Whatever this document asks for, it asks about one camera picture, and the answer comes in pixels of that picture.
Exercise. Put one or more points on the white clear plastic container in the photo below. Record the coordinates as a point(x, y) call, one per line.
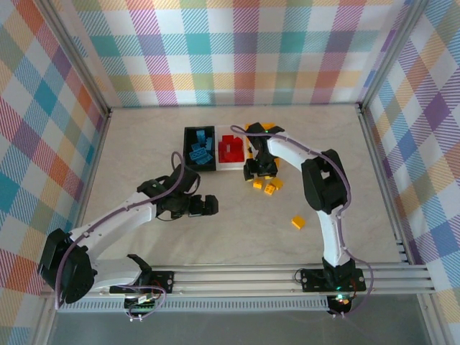
point(231, 167)

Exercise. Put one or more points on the aluminium frame post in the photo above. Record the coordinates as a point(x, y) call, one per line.
point(79, 61)
point(390, 54)

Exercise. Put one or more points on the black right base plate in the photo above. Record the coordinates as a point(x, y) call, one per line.
point(311, 280)

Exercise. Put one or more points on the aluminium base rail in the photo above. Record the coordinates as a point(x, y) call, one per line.
point(233, 278)

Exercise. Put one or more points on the aluminium side rail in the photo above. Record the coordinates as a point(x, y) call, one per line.
point(388, 179)
point(100, 143)

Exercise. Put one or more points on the yellow plastic container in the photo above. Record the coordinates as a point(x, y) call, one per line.
point(271, 126)

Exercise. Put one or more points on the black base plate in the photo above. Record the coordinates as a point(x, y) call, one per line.
point(311, 280)
point(163, 280)

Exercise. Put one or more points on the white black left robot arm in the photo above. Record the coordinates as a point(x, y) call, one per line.
point(115, 219)

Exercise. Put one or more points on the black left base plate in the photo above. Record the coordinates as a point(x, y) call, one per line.
point(163, 280)

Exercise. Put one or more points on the red lego brick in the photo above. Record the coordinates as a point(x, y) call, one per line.
point(238, 159)
point(239, 142)
point(223, 151)
point(226, 139)
point(235, 151)
point(224, 160)

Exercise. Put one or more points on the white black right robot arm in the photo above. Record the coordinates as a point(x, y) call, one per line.
point(287, 149)

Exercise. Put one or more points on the black plastic container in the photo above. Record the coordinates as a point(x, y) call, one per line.
point(187, 143)

